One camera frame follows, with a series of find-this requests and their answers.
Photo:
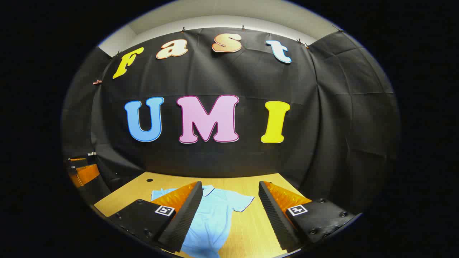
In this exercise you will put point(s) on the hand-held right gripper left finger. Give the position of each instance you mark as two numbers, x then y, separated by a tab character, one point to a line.
183	218

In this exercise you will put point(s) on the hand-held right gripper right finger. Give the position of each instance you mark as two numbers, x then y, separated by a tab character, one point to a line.
274	218

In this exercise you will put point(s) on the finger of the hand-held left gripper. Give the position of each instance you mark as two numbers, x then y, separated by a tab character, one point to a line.
88	173
80	161

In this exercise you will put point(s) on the light blue T-shirt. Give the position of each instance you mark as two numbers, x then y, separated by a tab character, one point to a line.
211	215

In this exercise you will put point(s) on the row of small cloth clips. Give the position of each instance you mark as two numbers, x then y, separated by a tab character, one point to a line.
97	82

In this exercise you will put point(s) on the black backdrop cloth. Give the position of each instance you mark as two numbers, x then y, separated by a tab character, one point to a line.
215	79

